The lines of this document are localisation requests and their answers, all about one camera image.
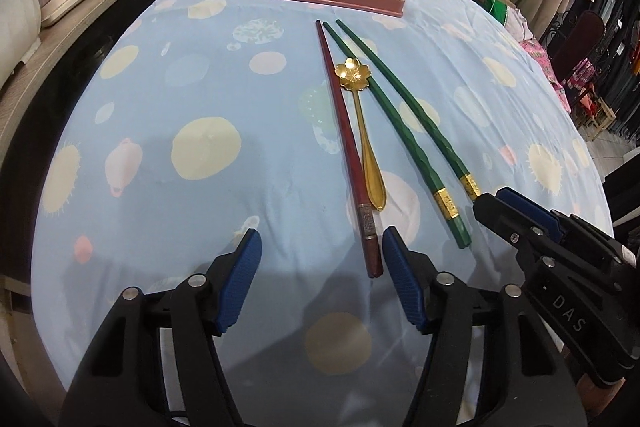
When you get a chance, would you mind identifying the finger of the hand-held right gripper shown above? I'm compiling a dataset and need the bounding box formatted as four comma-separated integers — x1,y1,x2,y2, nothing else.
471,194,566,268
495,187,638,265

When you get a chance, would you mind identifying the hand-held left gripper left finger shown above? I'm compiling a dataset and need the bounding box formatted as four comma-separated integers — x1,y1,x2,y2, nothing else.
59,227,263,427

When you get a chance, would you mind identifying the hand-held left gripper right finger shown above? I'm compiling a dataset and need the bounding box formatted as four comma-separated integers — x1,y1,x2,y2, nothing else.
381,226,588,427

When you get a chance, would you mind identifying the green gold-banded chopstick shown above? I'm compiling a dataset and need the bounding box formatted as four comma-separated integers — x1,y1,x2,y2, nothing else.
322,21,473,250
336,19,485,205

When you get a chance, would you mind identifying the dark red silver-banded chopstick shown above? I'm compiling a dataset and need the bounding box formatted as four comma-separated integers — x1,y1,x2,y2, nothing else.
315,20,385,279

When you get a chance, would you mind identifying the gold flower spoon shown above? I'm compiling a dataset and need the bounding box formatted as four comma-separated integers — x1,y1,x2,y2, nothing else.
334,58,388,212

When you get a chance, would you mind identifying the small wooden stool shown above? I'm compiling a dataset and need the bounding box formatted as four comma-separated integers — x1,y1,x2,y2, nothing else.
575,84,616,142

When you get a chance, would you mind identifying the pink pineapple print cloth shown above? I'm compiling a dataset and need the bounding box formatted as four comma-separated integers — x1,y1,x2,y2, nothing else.
520,37,573,112

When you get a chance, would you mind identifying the dark ornate chair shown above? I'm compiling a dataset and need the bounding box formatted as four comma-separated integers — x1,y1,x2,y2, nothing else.
547,9,606,82

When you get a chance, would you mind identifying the green cloth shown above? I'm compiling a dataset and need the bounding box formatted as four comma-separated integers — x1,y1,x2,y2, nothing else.
487,0,523,28

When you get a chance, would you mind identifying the row of hanging clothes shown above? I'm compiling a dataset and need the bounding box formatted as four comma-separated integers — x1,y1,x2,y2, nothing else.
575,0,640,142

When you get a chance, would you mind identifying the light blue printed tablecloth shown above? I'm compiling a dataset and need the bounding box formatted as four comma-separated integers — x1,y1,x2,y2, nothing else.
30,0,616,415

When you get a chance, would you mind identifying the white storage box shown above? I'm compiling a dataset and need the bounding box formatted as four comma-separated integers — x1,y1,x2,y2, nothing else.
0,0,43,82

